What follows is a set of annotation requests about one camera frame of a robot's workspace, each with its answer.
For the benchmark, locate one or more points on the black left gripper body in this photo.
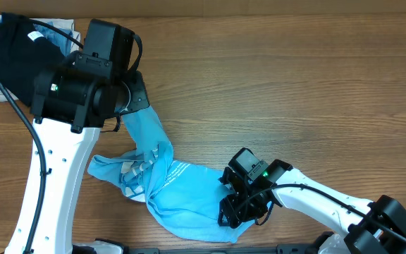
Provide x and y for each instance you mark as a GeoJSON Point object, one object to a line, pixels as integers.
{"type": "Point", "coordinates": [133, 95]}

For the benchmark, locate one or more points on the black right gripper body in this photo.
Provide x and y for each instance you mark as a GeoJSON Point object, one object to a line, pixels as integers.
{"type": "Point", "coordinates": [254, 209]}

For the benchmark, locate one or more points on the light blue t-shirt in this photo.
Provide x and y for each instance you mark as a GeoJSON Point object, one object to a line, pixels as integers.
{"type": "Point", "coordinates": [182, 197]}

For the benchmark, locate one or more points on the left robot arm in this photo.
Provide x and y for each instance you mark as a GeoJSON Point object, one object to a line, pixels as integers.
{"type": "Point", "coordinates": [71, 101]}

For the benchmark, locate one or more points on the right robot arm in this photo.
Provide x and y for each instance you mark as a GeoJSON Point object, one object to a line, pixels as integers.
{"type": "Point", "coordinates": [357, 225]}

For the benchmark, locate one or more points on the folded black shirt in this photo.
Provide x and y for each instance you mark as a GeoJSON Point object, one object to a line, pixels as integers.
{"type": "Point", "coordinates": [22, 58]}

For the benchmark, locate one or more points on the folded white cloth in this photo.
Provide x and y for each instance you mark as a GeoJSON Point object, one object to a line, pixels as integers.
{"type": "Point", "coordinates": [65, 45]}

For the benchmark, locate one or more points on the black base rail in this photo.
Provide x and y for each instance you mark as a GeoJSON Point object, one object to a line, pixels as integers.
{"type": "Point", "coordinates": [224, 250]}

